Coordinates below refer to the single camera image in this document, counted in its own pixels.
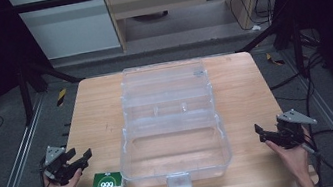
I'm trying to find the yellow and black tape strip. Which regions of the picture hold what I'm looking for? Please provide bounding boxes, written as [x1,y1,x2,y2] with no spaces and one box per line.
[264,50,287,69]
[53,86,70,108]

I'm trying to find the light wooden desk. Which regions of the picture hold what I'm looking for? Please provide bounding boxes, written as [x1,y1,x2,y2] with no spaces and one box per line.
[100,0,294,55]

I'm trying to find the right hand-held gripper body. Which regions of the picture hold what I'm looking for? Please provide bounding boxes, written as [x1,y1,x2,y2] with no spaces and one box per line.
[272,104,321,152]

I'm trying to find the white cabinet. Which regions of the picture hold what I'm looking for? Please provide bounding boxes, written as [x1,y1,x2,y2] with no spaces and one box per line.
[7,0,123,66]

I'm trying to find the black metal stand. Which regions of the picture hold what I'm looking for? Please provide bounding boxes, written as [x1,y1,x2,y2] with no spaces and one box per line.
[229,13,310,90]
[13,52,91,128]

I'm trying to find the clear plastic storage box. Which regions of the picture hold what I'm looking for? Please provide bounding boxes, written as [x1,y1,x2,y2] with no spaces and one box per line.
[103,53,238,187]

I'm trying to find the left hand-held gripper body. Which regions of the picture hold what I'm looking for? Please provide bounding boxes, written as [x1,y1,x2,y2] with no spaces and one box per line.
[38,141,82,187]

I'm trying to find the black hanging desk cables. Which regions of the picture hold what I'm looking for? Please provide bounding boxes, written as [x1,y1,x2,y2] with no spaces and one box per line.
[228,0,279,35]

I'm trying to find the black floor cables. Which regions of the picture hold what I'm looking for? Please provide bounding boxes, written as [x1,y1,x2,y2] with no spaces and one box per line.
[261,27,333,125]

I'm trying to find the person's right hand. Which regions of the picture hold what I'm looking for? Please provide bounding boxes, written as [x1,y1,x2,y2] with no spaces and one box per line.
[263,124,321,187]

